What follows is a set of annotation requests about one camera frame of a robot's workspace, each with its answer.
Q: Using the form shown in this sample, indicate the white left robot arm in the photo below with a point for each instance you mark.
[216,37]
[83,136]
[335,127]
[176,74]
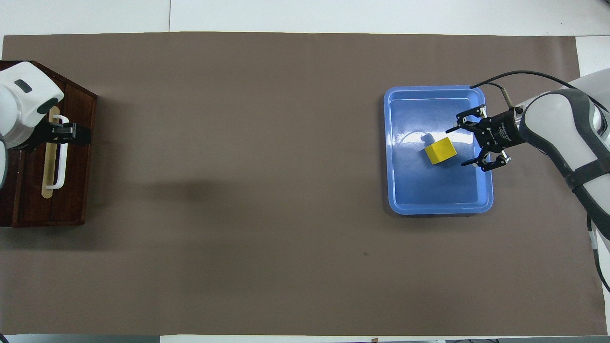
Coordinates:
[24,109]

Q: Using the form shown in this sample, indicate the blue plastic tray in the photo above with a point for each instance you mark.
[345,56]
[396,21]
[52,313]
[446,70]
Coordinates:
[429,190]

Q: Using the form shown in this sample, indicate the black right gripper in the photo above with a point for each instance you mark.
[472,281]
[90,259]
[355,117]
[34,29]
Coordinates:
[503,133]

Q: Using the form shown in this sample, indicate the yellow cube block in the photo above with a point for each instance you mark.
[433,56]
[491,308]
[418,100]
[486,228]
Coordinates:
[441,151]

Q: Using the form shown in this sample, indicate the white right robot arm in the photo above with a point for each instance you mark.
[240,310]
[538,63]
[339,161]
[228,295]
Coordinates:
[562,124]

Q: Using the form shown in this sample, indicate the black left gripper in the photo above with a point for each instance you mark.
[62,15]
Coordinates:
[40,140]

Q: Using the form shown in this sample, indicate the dark wooden cabinet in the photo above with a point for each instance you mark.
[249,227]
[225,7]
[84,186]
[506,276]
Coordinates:
[8,209]

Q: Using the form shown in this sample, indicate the dark wooden drawer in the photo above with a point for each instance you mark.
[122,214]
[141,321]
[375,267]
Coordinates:
[76,200]

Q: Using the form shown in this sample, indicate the brown table mat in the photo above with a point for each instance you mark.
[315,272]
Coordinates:
[286,190]

